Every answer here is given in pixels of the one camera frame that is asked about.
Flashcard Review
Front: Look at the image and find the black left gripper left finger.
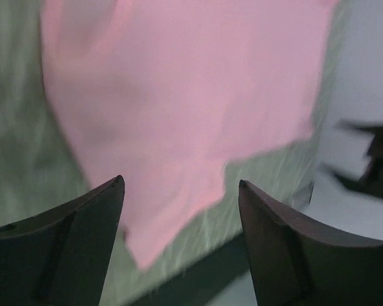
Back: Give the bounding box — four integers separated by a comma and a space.
0, 176, 124, 305

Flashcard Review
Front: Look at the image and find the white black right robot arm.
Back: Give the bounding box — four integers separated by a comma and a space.
320, 120, 383, 200

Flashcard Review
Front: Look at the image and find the pink t shirt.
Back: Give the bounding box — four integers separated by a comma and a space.
41, 1, 336, 269

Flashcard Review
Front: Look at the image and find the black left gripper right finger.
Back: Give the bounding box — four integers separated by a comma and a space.
238, 180, 383, 305

